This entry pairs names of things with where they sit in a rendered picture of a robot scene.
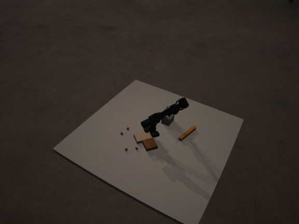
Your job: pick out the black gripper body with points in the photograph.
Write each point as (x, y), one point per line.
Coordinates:
(154, 133)

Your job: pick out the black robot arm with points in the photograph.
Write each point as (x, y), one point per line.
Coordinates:
(156, 117)

